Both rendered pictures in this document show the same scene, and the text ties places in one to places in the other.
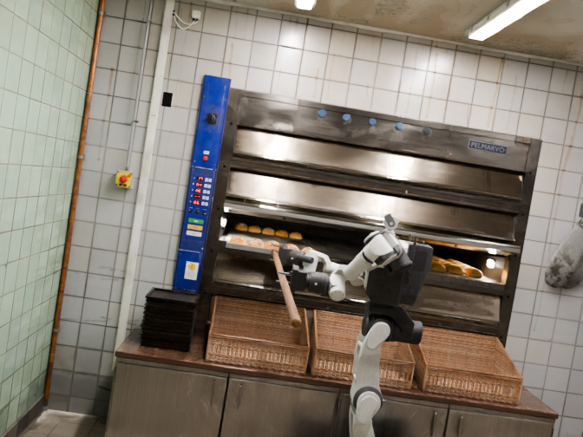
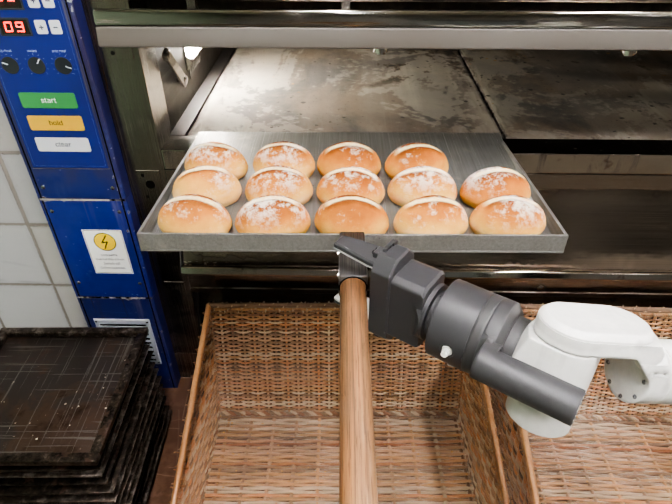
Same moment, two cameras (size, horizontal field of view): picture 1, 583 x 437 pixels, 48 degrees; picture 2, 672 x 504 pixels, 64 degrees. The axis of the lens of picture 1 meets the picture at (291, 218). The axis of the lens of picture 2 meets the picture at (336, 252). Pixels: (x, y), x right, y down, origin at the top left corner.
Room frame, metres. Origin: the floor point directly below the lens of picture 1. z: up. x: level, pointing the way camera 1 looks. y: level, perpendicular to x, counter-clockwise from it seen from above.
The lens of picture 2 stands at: (3.14, 0.04, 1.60)
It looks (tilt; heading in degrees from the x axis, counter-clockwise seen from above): 37 degrees down; 5
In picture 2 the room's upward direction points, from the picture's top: straight up
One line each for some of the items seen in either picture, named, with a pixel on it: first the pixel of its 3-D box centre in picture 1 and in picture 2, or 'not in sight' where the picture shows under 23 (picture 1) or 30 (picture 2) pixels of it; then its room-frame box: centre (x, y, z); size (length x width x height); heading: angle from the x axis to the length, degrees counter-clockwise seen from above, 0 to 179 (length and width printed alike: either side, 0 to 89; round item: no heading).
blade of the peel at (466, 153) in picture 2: (272, 248); (350, 174); (3.88, 0.08, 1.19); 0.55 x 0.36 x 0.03; 94
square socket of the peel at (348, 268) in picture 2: not in sight; (352, 263); (3.65, 0.06, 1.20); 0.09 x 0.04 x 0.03; 4
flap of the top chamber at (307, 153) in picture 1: (380, 163); not in sight; (4.03, -0.48, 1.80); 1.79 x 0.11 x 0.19; 93
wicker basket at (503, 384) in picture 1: (461, 361); not in sight; (3.80, -1.12, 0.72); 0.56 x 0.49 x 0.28; 93
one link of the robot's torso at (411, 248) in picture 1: (396, 268); not in sight; (3.15, -0.54, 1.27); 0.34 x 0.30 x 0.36; 175
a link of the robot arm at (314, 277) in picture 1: (304, 281); not in sight; (2.76, -0.10, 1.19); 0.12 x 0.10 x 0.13; 94
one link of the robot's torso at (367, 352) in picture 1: (370, 365); not in sight; (3.15, -0.49, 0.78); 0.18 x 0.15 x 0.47; 4
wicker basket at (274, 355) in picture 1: (258, 332); (339, 441); (3.73, 0.08, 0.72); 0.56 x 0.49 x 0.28; 95
